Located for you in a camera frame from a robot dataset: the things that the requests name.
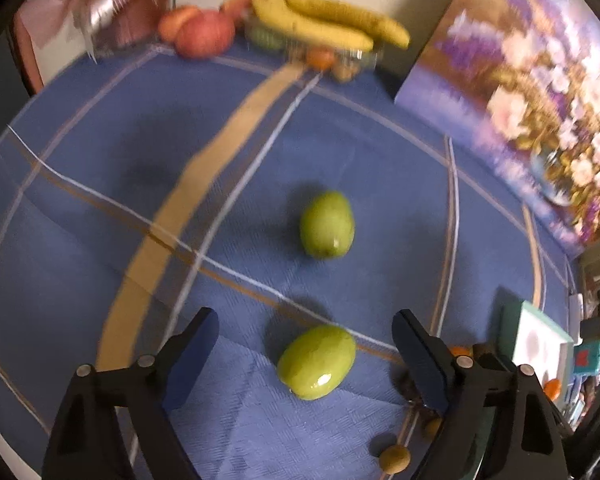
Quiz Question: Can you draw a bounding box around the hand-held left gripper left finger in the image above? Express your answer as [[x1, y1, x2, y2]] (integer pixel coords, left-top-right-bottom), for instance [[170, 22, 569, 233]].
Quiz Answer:
[[41, 306, 221, 480]]

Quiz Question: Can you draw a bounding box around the white tray with teal rim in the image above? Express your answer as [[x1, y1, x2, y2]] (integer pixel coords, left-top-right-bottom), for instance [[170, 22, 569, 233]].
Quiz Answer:
[[500, 300, 576, 396]]

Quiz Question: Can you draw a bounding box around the yellow banana bunch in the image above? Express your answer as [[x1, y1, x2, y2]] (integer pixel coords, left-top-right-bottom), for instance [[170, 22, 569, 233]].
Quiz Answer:
[[251, 0, 411, 53]]

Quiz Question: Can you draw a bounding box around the red apple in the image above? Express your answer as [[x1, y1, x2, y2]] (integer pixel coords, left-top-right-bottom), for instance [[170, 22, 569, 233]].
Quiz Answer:
[[175, 10, 237, 58], [220, 0, 255, 28]]

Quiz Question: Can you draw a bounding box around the teal box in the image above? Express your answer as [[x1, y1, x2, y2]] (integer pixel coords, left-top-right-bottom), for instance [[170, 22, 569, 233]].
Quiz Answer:
[[574, 340, 600, 376]]

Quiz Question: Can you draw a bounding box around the blue plaid tablecloth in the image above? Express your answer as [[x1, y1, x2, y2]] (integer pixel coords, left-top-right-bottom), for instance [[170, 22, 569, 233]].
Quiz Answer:
[[0, 42, 581, 480]]

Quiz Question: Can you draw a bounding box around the orange peach fruit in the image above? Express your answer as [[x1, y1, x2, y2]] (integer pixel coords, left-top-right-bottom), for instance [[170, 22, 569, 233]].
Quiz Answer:
[[158, 5, 203, 43]]

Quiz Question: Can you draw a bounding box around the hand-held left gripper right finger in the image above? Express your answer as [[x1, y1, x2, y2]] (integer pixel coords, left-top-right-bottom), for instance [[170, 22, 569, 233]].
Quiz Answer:
[[391, 309, 570, 480]]

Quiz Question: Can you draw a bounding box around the flower painting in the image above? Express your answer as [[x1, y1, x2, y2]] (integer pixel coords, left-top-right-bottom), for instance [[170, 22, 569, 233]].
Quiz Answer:
[[394, 0, 600, 256]]

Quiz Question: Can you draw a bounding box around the clear plastic fruit container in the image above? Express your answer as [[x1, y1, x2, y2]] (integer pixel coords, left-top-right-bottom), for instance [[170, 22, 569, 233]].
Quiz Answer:
[[244, 15, 385, 81]]

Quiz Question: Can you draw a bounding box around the brown longan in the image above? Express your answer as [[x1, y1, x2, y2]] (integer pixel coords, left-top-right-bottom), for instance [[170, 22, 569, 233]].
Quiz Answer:
[[378, 444, 411, 475]]

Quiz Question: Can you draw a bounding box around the small orange in clear container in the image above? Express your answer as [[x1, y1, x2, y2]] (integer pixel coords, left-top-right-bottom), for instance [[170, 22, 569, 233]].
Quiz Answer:
[[307, 47, 338, 71]]

